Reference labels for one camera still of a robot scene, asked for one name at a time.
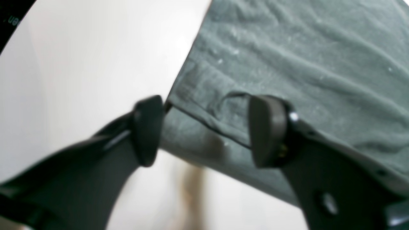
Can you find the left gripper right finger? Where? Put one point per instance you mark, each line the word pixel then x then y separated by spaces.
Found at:
pixel 336 187

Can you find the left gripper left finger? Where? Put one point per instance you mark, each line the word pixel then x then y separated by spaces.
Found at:
pixel 76 188

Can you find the dark grey t-shirt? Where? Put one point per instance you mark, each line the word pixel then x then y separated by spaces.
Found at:
pixel 343 64

